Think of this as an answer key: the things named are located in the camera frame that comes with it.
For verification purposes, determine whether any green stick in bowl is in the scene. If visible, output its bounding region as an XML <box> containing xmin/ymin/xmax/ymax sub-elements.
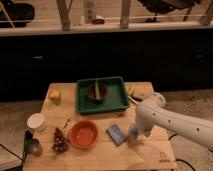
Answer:
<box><xmin>95</xmin><ymin>80</ymin><xmax>100</xmax><ymax>100</ymax></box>

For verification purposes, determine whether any black office chair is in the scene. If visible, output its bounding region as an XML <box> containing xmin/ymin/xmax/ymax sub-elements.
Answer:
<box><xmin>137</xmin><ymin>0</ymin><xmax>201</xmax><ymax>23</ymax></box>

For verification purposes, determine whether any blue sponge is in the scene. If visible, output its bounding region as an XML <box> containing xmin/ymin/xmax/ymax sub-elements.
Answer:
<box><xmin>106</xmin><ymin>124</ymin><xmax>126</xmax><ymax>146</ymax></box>

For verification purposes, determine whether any green plastic tray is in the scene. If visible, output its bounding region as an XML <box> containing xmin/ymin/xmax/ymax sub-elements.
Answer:
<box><xmin>76</xmin><ymin>76</ymin><xmax>129</xmax><ymax>115</ymax></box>

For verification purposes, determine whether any bunch of dark grapes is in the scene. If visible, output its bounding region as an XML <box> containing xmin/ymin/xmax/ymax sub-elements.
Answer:
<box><xmin>52</xmin><ymin>128</ymin><xmax>68</xmax><ymax>154</ymax></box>

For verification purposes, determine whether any dark brown bowl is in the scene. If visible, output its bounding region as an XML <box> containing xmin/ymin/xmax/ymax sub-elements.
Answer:
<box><xmin>86</xmin><ymin>83</ymin><xmax>107</xmax><ymax>103</ymax></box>

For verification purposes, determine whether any black handled brush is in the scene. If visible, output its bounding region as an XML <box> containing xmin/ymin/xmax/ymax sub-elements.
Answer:
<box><xmin>128</xmin><ymin>96</ymin><xmax>138</xmax><ymax>105</ymax></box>

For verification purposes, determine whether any white cup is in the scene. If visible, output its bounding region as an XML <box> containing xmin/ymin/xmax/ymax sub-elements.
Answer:
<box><xmin>27</xmin><ymin>113</ymin><xmax>46</xmax><ymax>132</ymax></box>

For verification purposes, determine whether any black chair left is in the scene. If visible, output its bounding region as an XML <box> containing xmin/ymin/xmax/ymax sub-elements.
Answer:
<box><xmin>0</xmin><ymin>0</ymin><xmax>35</xmax><ymax>28</ymax></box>

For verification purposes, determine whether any black cable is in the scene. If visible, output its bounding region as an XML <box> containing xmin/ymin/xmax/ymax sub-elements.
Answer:
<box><xmin>168</xmin><ymin>132</ymin><xmax>198</xmax><ymax>171</ymax></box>

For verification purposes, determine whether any grey blue towel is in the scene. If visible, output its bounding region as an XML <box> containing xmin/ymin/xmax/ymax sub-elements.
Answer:
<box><xmin>128</xmin><ymin>124</ymin><xmax>139</xmax><ymax>141</ymax></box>

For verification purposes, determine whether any yellow green fruit toy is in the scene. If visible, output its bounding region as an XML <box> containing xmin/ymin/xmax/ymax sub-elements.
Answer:
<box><xmin>48</xmin><ymin>90</ymin><xmax>61</xmax><ymax>105</ymax></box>

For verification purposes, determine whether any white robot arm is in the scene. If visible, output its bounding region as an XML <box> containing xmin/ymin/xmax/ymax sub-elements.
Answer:
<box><xmin>135</xmin><ymin>92</ymin><xmax>213</xmax><ymax>150</ymax></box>

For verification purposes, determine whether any dark metal cup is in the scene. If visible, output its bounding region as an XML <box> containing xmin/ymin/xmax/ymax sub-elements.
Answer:
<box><xmin>25</xmin><ymin>139</ymin><xmax>43</xmax><ymax>157</ymax></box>

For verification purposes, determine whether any red orange bowl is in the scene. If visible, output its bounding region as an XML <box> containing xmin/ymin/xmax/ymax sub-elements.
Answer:
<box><xmin>68</xmin><ymin>120</ymin><xmax>98</xmax><ymax>149</ymax></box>

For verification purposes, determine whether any dark red background object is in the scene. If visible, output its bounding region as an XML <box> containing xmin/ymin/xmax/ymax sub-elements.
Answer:
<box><xmin>92</xmin><ymin>19</ymin><xmax>105</xmax><ymax>25</ymax></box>

